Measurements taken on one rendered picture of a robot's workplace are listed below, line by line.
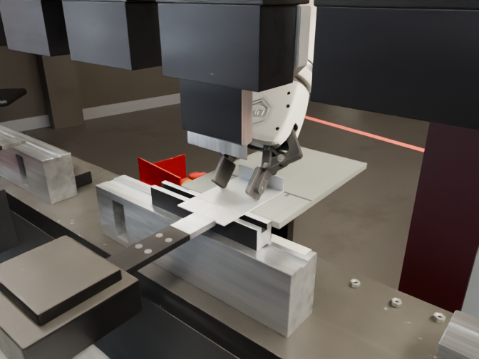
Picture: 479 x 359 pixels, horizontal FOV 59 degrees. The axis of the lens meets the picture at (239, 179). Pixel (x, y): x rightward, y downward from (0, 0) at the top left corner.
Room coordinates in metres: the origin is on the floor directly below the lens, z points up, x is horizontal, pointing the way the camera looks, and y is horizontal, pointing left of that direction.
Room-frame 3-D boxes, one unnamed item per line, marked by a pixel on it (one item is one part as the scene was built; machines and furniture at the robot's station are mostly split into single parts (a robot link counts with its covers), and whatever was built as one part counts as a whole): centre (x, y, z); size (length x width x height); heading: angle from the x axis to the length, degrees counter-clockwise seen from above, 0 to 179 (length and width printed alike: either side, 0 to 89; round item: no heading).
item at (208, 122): (0.51, 0.03, 1.13); 0.10 x 0.02 x 0.10; 51
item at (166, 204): (0.52, 0.05, 0.98); 0.20 x 0.03 x 0.03; 51
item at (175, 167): (1.09, 0.16, 0.75); 0.20 x 0.16 x 0.18; 43
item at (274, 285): (0.54, 0.07, 0.92); 0.39 x 0.06 x 0.10; 51
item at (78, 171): (0.94, 0.46, 0.89); 0.30 x 0.05 x 0.03; 51
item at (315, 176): (0.62, -0.06, 1.00); 0.26 x 0.18 x 0.01; 141
